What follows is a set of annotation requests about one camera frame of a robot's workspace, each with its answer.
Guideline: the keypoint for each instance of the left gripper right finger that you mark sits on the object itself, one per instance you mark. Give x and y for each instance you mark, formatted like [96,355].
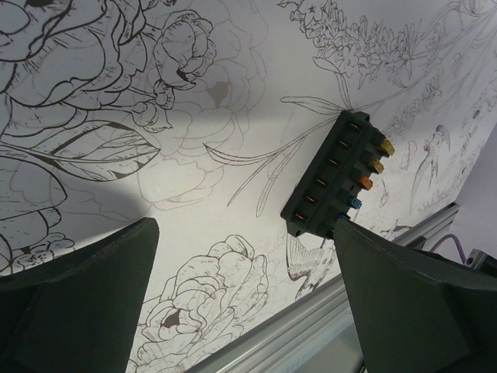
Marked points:
[416,311]

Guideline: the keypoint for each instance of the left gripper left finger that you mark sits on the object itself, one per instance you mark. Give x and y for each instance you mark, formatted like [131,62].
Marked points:
[79,312]

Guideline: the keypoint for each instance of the black fuse box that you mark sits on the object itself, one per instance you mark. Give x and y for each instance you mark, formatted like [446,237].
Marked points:
[342,167]

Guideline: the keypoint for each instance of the aluminium rail frame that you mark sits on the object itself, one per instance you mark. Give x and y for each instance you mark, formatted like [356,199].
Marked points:
[291,330]

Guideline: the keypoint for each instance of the floral printed table mat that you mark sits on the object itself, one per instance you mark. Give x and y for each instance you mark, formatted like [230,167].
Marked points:
[204,115]

